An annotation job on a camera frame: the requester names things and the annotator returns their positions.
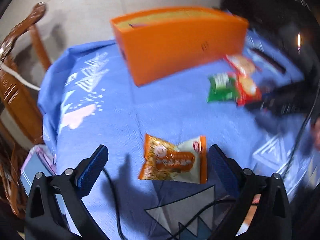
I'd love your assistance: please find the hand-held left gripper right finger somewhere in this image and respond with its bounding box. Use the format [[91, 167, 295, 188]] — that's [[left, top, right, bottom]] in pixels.
[[208, 144, 293, 240]]

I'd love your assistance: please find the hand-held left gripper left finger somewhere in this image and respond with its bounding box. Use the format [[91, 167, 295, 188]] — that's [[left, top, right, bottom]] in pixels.
[[24, 144, 109, 240]]

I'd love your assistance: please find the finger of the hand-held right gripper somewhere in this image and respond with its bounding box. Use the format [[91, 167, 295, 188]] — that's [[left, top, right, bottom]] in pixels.
[[244, 81, 312, 117]]

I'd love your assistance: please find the red pink cracker packet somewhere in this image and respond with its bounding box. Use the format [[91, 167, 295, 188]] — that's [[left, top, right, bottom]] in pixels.
[[224, 54, 262, 107]]

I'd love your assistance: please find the orange white snack packet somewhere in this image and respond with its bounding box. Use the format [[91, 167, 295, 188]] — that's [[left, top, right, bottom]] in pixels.
[[138, 134, 208, 184]]

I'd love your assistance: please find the orange box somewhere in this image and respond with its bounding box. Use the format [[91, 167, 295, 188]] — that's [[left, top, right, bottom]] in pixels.
[[110, 6, 249, 87]]

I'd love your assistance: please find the green snack packet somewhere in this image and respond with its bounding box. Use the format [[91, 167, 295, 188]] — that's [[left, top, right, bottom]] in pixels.
[[206, 71, 238, 103]]

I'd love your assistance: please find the folded blue pink cloth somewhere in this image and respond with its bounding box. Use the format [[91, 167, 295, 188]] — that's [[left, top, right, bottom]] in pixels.
[[20, 145, 67, 218]]

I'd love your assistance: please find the blue printed tablecloth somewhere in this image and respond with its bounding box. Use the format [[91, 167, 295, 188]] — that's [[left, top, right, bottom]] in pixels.
[[37, 29, 313, 240]]

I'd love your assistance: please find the carved wooden chair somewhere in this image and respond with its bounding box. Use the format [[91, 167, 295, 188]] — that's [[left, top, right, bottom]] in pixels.
[[0, 2, 54, 217]]

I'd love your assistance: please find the black cable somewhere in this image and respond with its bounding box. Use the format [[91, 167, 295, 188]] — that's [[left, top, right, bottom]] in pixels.
[[280, 97, 317, 178], [101, 167, 125, 240]]

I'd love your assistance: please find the white cable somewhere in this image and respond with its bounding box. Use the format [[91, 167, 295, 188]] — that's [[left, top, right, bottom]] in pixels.
[[0, 64, 42, 92]]

